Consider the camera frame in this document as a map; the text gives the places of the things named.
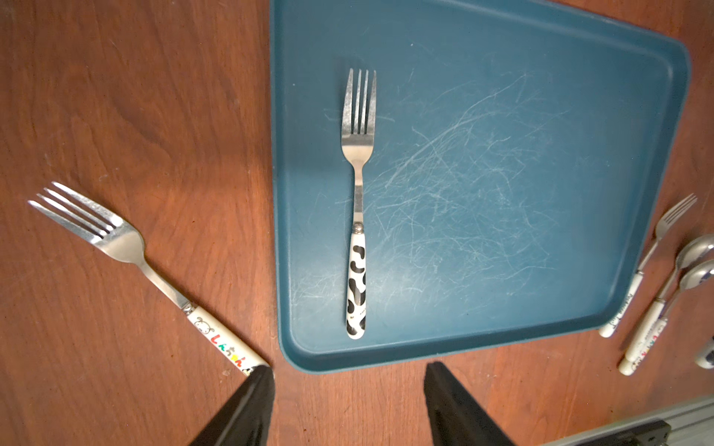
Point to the fork plain white handle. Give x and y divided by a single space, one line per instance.
662 227

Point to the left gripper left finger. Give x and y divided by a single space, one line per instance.
245 418

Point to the fork cow pattern handle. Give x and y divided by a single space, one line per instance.
358 131

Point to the teal plastic tray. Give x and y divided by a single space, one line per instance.
519 151

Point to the aluminium frame rail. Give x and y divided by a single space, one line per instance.
689 423

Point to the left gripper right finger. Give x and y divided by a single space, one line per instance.
455 416

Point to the spoon cow pattern handle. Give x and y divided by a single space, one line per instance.
691 253

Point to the spoon plain white handle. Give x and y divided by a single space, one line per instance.
705 357

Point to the fork cartoon text handle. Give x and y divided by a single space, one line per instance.
121 241

